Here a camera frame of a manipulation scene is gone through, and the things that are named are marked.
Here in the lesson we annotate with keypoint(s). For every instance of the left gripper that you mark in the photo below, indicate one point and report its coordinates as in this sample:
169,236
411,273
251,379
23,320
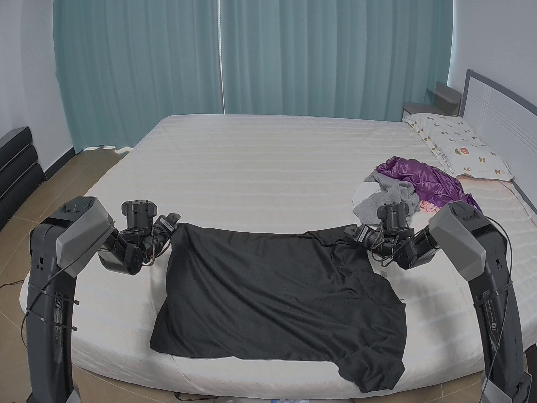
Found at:
168,225

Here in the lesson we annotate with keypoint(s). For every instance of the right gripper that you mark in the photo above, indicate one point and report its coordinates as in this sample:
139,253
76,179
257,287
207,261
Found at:
360,234

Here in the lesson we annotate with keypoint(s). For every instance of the black T-shirt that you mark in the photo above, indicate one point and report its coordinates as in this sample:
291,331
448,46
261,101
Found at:
272,292

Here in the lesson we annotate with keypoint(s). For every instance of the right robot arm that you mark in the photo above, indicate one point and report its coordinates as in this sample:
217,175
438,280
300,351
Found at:
465,241

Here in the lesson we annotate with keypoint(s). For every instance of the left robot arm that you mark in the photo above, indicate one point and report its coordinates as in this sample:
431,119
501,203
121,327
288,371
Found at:
79,233

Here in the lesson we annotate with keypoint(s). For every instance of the grey garment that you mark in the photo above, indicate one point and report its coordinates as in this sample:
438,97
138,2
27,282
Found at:
369,208

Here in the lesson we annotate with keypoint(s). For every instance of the white garment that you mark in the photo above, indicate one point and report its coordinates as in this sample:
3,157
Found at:
363,191

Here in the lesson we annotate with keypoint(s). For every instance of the pink garment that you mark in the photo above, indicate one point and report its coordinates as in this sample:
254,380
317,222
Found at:
427,207

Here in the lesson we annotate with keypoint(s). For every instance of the purple garment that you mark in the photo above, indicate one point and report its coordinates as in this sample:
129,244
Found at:
436,181

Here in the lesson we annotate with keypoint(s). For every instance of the bed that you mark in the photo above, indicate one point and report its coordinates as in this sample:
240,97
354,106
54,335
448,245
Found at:
251,174

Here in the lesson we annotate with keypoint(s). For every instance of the white printed pillow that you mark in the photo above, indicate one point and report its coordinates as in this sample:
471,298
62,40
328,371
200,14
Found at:
457,145

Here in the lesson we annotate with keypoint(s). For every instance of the grey bedside table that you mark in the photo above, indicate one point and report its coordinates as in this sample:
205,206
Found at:
436,107

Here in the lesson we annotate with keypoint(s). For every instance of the black chest of drawers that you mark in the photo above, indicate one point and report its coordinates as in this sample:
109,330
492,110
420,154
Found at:
16,166

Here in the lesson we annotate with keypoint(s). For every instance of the blue-green curtain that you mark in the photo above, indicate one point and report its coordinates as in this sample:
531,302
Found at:
335,44
138,57

